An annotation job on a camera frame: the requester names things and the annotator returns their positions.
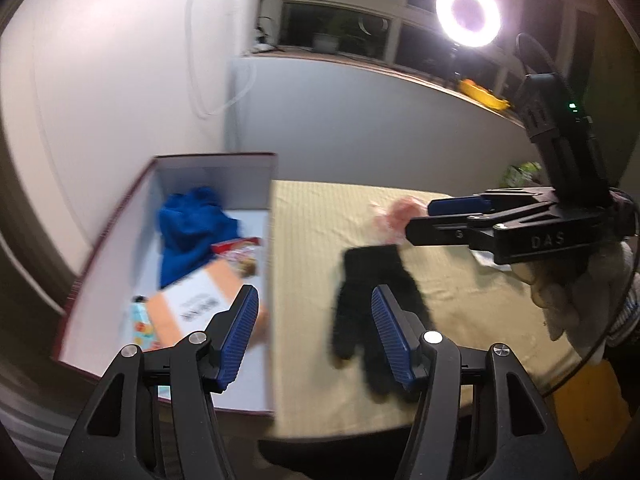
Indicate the black glove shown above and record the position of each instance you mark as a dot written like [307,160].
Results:
[360,280]

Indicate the clear plastic packet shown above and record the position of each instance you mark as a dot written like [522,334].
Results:
[485,259]

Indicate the green snack packet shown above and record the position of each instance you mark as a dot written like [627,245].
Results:
[520,175]

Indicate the yellow striped tablecloth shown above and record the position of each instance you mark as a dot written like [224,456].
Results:
[310,240]

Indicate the dark red shoebox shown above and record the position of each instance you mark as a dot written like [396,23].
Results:
[100,300]

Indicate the blue knit cloth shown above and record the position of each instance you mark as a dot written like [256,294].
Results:
[192,230]

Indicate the person's right hand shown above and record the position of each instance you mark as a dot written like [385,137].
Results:
[590,310]

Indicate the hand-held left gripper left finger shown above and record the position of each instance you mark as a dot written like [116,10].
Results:
[240,340]

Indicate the person's right forearm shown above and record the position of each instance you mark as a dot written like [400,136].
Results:
[627,322]

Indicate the orange white tissue pack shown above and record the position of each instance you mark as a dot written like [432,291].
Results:
[190,305]

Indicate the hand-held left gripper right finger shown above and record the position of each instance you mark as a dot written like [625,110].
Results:
[392,340]

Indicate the white framed window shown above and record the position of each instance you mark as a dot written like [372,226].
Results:
[420,45]

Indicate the yellow fruit plate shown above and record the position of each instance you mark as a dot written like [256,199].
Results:
[487,96]

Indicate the black chair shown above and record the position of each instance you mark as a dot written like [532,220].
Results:
[310,455]

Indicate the white power strip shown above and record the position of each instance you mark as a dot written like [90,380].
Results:
[262,46]

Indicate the white ribbed panel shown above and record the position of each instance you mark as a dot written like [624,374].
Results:
[25,430]

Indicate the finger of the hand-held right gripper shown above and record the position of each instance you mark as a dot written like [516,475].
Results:
[457,205]
[435,232]

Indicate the potted plant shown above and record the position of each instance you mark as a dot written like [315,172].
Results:
[325,42]

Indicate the teal orange small packet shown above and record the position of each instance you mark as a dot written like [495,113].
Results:
[142,327]

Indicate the colourful snack packet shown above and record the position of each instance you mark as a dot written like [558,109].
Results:
[240,255]

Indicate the pink item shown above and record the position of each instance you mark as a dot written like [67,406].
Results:
[400,212]

